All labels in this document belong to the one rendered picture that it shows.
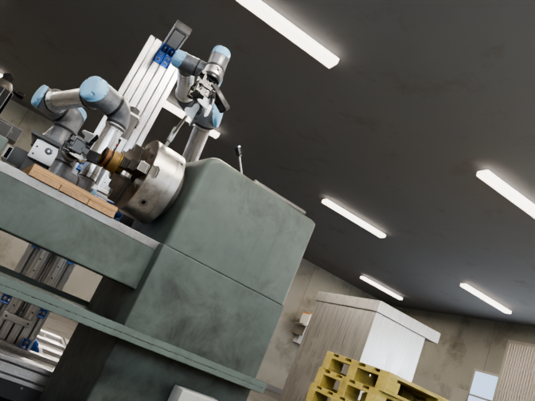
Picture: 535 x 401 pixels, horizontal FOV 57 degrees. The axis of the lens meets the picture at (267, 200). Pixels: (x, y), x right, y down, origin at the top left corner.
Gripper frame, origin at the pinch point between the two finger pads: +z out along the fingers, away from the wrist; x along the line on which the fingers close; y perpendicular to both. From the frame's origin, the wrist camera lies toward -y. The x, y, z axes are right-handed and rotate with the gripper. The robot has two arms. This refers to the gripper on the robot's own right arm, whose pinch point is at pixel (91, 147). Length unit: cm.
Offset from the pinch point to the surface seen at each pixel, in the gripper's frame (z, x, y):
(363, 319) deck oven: -256, 44, -418
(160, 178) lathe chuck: 12.4, 0.1, -24.1
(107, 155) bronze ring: 0.7, 0.2, -5.8
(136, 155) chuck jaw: -5.7, 7.7, -16.9
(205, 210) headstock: 18.6, -3.1, -43.3
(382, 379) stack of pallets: -77, -24, -275
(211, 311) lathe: 19, -36, -63
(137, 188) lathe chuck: 8.8, -6.8, -19.4
